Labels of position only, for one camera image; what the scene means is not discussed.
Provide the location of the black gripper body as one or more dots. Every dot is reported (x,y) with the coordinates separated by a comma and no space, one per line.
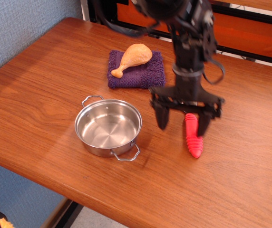
(187,94)

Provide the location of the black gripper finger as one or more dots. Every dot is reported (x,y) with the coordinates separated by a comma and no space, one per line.
(162,115)
(203,123)

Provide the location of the red handled metal spoon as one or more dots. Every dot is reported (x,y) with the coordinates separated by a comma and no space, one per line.
(194,142)

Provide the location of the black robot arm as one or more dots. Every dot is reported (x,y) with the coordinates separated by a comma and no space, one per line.
(191,25)

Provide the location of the purple folded towel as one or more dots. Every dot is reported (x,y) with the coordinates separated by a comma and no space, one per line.
(144,76)

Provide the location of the stainless steel pot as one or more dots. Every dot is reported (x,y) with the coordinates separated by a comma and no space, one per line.
(109,128)

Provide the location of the plastic chicken drumstick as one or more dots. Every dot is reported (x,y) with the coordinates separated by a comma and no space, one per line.
(135,55)

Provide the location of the orange object at corner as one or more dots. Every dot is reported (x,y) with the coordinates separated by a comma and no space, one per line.
(5,224)

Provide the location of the orange panel black frame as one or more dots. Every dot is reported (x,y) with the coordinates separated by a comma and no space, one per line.
(253,38)

